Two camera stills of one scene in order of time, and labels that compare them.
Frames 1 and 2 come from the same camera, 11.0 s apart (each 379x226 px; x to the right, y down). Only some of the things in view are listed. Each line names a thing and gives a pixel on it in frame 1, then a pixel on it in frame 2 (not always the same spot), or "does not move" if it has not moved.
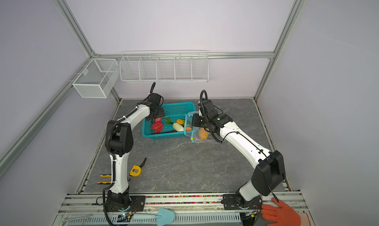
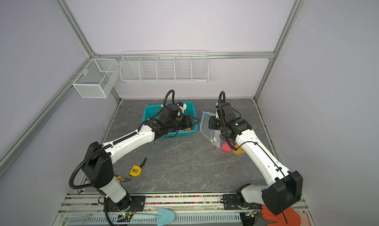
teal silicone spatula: (165, 216) does not move
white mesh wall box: (95, 80) does not move
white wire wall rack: (192, 67) does not move
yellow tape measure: (136, 170) does not move
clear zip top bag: (198, 134) -> (214, 135)
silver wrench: (86, 217) does not move
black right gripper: (196, 123) -> (212, 125)
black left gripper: (162, 113) -> (189, 122)
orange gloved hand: (281, 215) does not move
